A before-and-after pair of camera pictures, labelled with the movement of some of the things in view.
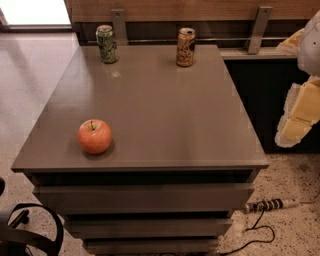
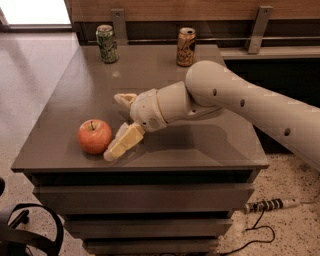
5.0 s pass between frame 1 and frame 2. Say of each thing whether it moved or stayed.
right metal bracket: stayed
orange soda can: stayed
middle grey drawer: stayed
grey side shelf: stayed
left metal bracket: stayed
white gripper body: moved
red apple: stayed
